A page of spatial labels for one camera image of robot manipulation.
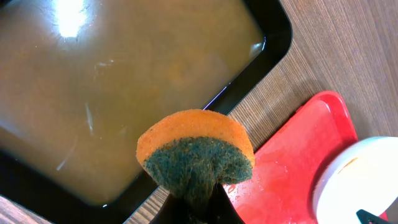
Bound black water tray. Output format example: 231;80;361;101
1;0;292;223

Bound white plate top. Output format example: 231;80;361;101
312;136;397;223

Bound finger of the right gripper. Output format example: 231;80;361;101
356;209;389;224

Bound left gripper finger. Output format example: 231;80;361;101
150;184;244;224

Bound red plastic tray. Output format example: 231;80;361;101
225;91;362;223

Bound orange green sponge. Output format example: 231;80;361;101
136;109;255;213

